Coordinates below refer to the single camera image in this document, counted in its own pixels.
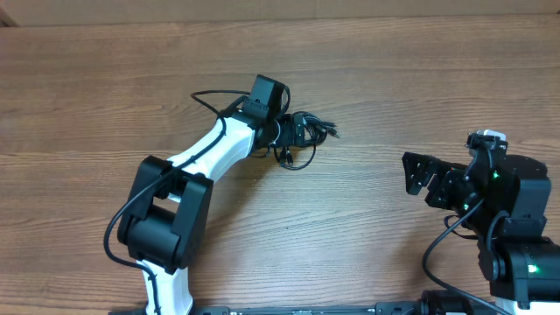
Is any black USB cable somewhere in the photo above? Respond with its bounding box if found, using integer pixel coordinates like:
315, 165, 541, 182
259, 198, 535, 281
273, 142, 318, 172
301, 110, 340, 149

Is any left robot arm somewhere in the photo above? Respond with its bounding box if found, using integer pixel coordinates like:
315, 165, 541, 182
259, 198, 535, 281
106, 74, 291, 314

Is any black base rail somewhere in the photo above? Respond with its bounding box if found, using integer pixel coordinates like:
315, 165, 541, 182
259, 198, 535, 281
108, 300, 498, 315

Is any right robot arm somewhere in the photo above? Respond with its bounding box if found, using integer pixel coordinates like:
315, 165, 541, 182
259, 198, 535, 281
402, 149, 559, 312

